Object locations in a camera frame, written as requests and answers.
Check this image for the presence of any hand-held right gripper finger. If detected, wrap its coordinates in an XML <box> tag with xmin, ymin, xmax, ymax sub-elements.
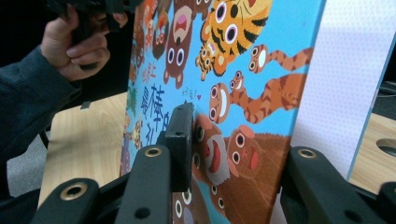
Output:
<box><xmin>156</xmin><ymin>102</ymin><xmax>196</xmax><ymax>192</ymax></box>

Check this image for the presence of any colourful animal picture book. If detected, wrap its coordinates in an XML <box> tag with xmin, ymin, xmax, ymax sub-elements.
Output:
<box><xmin>119</xmin><ymin>0</ymin><xmax>396</xmax><ymax>224</ymax></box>

